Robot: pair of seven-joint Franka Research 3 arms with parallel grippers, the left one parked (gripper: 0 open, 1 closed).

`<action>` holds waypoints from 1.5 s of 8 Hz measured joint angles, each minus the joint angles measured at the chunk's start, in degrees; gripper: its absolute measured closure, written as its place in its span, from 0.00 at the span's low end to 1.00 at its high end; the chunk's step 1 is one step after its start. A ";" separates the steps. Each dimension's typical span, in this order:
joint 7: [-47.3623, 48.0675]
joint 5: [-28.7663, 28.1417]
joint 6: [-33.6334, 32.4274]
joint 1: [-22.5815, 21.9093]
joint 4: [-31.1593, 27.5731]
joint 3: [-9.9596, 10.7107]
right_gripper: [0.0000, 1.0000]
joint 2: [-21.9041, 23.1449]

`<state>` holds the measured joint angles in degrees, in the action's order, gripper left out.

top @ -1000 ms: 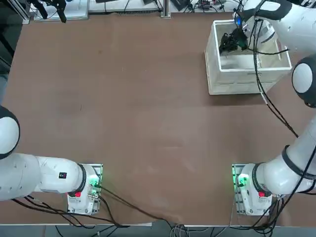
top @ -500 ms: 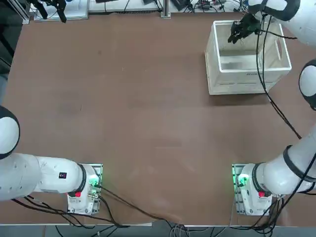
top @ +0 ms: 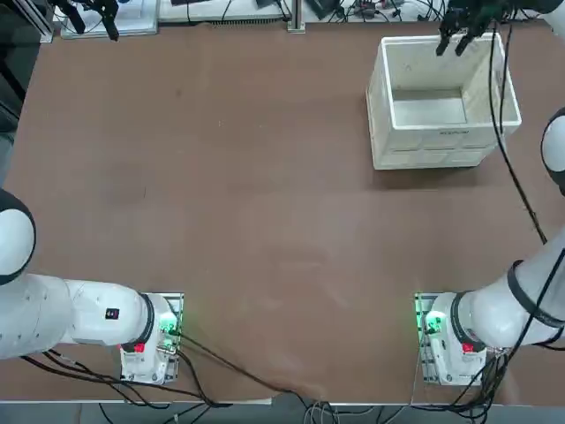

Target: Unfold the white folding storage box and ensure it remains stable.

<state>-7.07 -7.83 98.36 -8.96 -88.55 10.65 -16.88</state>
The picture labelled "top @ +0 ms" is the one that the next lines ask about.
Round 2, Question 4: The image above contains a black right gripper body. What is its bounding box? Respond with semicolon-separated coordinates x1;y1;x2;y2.
445;0;509;21

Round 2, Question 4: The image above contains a white folding storage box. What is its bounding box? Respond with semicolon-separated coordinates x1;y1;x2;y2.
365;31;524;171

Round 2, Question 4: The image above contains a white framed plate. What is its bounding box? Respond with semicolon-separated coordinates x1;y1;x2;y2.
60;0;159;37

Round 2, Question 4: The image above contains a thin black cable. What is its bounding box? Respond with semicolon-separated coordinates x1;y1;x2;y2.
498;17;548;244

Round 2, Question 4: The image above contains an aluminium profile post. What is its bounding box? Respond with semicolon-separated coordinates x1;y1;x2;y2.
286;0;307;33

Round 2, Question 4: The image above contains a black cable bundle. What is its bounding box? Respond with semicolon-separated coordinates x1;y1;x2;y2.
19;346;233;408
448;339;513;408

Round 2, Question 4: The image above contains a long black power cable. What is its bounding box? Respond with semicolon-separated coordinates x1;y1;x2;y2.
178;331;330;401

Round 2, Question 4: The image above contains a white wire bundle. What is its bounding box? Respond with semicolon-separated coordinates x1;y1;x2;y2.
303;399;343;424

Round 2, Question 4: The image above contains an aluminium frame rail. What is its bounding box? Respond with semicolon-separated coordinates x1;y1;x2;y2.
11;0;55;44

